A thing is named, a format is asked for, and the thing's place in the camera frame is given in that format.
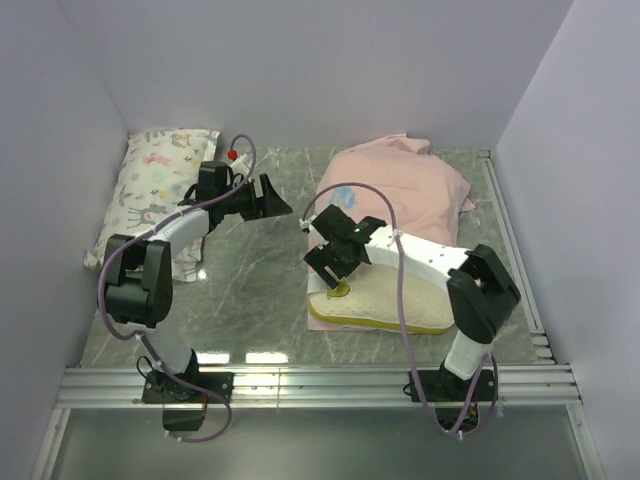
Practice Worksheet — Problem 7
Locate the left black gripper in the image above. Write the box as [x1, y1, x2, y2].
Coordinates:
[220, 174, 292, 221]

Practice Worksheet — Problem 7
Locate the cream yellow-edged pillow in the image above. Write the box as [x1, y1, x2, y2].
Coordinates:
[307, 265, 454, 335]

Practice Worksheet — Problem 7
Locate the pink pillowcase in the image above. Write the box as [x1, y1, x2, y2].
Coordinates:
[305, 133, 475, 332]

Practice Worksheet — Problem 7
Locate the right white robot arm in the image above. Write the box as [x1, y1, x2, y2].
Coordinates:
[300, 205, 521, 400]

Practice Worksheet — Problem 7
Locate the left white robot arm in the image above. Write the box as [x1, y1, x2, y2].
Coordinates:
[97, 161, 292, 402]

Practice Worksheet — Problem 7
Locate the white patterned pillow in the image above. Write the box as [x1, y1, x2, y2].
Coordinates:
[84, 129, 219, 271]

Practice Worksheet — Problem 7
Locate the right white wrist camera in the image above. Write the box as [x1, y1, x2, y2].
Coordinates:
[299, 215, 322, 238]

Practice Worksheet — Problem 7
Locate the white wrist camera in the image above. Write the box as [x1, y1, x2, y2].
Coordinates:
[299, 215, 322, 238]
[227, 149, 252, 177]

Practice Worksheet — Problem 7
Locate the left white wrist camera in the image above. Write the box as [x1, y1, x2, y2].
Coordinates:
[227, 149, 252, 177]

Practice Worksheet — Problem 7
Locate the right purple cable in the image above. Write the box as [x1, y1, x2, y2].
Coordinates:
[302, 182, 500, 436]

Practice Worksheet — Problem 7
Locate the purple cable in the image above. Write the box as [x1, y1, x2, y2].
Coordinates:
[302, 182, 500, 436]
[97, 133, 259, 444]

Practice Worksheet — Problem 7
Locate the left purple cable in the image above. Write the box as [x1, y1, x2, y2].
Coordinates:
[97, 133, 259, 444]

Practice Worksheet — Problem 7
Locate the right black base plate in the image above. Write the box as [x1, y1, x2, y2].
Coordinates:
[418, 369, 496, 403]

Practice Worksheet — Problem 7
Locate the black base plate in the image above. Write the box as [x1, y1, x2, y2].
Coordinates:
[141, 370, 234, 404]
[418, 369, 496, 403]

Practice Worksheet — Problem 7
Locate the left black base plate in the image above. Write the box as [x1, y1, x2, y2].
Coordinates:
[141, 370, 234, 404]

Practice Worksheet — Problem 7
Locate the aluminium mounting rail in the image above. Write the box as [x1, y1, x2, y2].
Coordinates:
[54, 364, 582, 409]

